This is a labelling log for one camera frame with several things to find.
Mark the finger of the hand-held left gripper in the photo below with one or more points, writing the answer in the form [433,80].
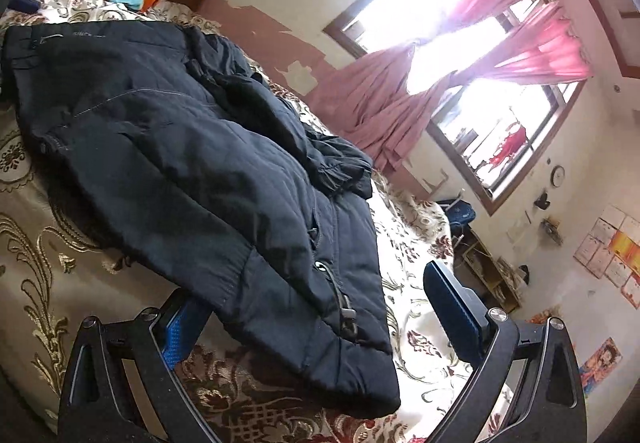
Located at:
[25,3]

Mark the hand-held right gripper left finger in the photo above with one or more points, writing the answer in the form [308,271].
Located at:
[177,338]

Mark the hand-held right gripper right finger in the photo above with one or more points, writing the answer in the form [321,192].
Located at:
[455,313]

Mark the dark navy padded jacket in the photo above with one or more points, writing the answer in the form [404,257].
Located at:
[175,148]

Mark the red hanging clothes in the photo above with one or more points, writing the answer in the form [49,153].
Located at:
[507,143]

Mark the wooden desk shelf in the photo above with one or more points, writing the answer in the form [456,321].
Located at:
[480,263]

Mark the small black object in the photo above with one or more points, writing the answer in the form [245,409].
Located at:
[524,274]

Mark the blue backpack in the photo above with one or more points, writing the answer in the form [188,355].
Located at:
[460,213]

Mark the colourful cartoon poster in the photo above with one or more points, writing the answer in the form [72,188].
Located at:
[600,365]

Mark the floral bedspread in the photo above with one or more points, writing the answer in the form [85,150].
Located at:
[30,233]

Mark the brown framed window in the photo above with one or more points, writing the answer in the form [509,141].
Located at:
[475,123]

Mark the pink curtain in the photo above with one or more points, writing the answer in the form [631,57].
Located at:
[380,98]

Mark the small wall shelf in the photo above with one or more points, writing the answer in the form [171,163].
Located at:
[552,228]

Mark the black wall fixture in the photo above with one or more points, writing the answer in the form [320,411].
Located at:
[541,201]

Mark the papers pinned on wall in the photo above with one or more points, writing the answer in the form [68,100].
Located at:
[610,253]

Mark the round wall clock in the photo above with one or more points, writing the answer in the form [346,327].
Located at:
[558,175]

